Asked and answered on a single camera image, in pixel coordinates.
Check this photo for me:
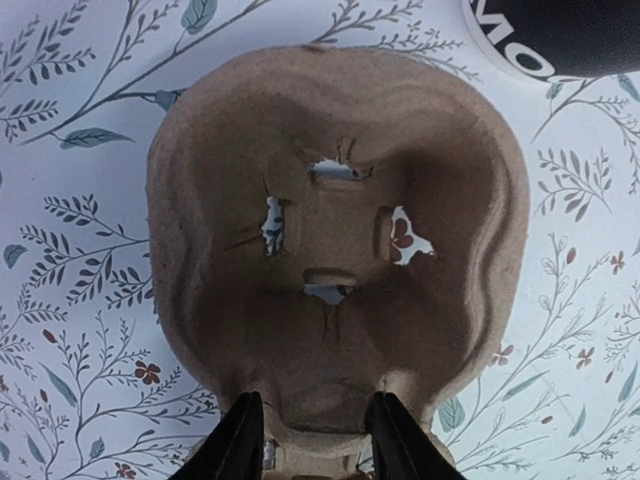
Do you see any single black paper cup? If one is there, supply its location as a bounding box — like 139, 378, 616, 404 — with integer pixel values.
461, 0, 639, 83

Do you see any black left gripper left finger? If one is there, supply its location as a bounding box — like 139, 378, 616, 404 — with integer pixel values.
187, 392, 264, 479

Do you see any floral tablecloth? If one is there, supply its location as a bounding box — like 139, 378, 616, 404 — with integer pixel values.
1, 1, 639, 479

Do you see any brown cardboard cup carrier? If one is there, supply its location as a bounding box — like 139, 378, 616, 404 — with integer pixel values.
146, 46, 529, 479

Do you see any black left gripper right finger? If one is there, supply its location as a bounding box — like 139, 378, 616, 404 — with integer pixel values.
365, 392, 453, 479

